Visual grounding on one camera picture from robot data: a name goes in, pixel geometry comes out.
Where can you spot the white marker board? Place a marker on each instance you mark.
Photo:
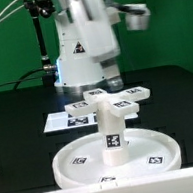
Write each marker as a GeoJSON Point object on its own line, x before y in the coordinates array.
{"type": "Point", "coordinates": [63, 121]}

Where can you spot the black camera stand pole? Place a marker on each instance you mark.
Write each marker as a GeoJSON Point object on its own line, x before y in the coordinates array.
{"type": "Point", "coordinates": [41, 39]}

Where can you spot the white round table top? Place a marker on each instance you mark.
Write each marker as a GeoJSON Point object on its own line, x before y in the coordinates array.
{"type": "Point", "coordinates": [81, 162]}

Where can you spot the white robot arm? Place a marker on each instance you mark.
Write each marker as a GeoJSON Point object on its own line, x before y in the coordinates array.
{"type": "Point", "coordinates": [76, 70]}

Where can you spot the white cross table base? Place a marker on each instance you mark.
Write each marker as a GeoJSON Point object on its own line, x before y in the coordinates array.
{"type": "Point", "coordinates": [118, 104]}

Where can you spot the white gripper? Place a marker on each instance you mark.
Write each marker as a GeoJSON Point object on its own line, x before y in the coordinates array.
{"type": "Point", "coordinates": [99, 39]}

